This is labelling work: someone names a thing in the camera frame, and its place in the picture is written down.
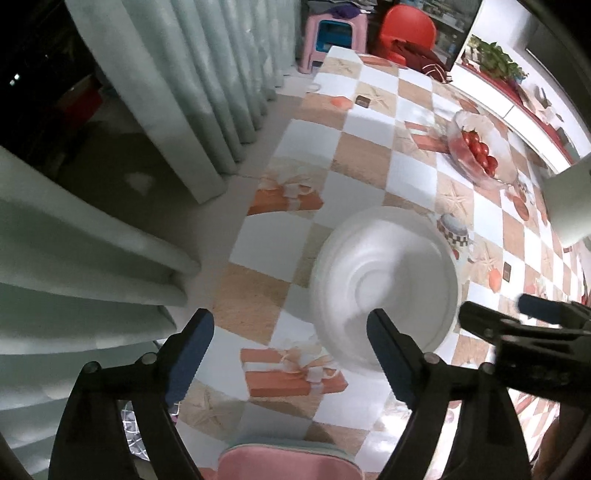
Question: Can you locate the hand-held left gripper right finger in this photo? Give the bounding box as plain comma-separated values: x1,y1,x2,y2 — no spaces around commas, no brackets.
367,308,532,480

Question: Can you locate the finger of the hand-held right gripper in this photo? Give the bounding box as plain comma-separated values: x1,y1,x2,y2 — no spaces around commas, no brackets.
516,294,591,330
458,301,561,344

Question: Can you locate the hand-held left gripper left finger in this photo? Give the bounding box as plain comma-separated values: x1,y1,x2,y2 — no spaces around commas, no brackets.
48,308,215,480

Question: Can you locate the large white round bowl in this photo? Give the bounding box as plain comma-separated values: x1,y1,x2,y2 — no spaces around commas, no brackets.
308,206,461,370

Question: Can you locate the pink square plate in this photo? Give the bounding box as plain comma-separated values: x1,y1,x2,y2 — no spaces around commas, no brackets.
217,444,365,480

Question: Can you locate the person's right forearm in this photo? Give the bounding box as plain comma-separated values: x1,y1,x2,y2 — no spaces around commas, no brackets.
531,401,587,480

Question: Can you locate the white cylindrical container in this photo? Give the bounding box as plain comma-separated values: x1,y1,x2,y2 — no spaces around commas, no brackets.
541,161,591,247

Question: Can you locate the clear glass fruit bowl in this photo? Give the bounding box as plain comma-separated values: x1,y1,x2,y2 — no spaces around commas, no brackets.
445,110,519,191

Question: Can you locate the pale green curtain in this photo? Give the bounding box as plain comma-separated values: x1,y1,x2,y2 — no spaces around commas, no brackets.
65,0,305,204
0,148,201,480

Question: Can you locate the pile of cherry tomatoes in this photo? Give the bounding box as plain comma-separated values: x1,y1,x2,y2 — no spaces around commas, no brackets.
459,129,499,178

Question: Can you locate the white sideboard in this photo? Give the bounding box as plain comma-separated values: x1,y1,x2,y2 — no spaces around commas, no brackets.
450,60,591,171

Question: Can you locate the checkered printed tablecloth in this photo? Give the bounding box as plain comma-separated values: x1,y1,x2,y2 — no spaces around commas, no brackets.
178,46,591,480

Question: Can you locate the green potted plant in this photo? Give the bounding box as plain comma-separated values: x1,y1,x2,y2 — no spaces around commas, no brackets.
466,37,527,86

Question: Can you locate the dark red cloth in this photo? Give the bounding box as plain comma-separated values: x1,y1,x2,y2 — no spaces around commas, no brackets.
390,39,455,84

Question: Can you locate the red plastic basin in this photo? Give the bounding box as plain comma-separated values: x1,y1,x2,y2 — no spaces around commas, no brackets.
60,74,105,121

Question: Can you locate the red plastic chair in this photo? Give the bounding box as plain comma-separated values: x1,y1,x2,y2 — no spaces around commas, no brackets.
372,4,437,61

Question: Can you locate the pink plastic stool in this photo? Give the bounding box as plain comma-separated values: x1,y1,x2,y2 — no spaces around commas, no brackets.
298,13,370,75

